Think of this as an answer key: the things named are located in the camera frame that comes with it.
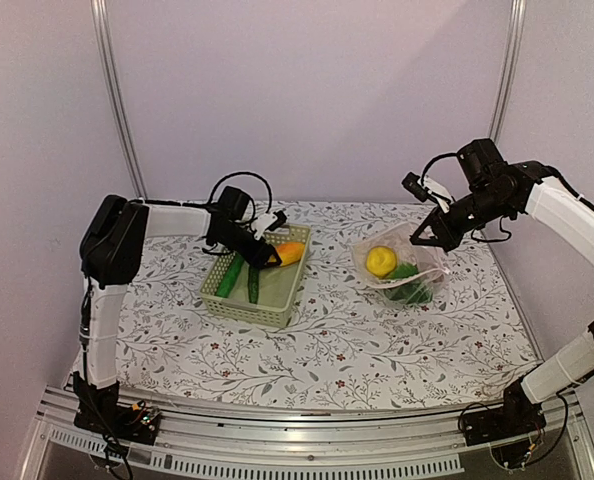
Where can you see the aluminium frame post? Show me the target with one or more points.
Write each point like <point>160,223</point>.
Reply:
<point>102,27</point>
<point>509,67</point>

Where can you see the left aluminium frame post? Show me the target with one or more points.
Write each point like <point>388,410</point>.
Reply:
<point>102,27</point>

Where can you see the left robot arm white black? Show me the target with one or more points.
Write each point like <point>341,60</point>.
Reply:
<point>111,253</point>

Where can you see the clear zip top bag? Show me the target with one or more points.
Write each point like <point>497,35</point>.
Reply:
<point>431,262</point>

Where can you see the floral tablecloth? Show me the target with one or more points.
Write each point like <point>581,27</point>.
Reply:
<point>345,347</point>

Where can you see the aluminium front rail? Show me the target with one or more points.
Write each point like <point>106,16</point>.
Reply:
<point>211,440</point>

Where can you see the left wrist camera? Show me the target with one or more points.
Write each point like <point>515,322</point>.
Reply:
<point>267,222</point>

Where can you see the beige perforated plastic basket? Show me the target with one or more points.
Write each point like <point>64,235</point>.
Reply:
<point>278,286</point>

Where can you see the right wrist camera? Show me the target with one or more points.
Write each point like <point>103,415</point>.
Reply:
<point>426,189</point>

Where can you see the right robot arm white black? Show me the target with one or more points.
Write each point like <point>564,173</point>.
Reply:
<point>510,180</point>

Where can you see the bok choy toy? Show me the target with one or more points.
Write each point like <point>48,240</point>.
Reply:
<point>409,293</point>

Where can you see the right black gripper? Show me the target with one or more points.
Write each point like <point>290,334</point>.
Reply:
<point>448,237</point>

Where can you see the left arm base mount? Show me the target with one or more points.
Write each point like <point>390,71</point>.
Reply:
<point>138,423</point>

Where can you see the green cucumber toy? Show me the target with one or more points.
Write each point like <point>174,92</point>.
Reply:
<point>230,277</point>

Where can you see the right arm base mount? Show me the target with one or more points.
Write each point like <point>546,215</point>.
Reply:
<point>513,431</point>

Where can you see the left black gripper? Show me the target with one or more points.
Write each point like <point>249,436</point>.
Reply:
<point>259,256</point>

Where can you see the yellow lemon toy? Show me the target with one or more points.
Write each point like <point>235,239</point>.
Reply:
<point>381,261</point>

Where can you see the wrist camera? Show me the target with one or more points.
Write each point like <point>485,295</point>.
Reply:
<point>267,222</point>
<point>426,189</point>

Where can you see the right aluminium frame post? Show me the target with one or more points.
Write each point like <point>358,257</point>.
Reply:
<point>509,67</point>

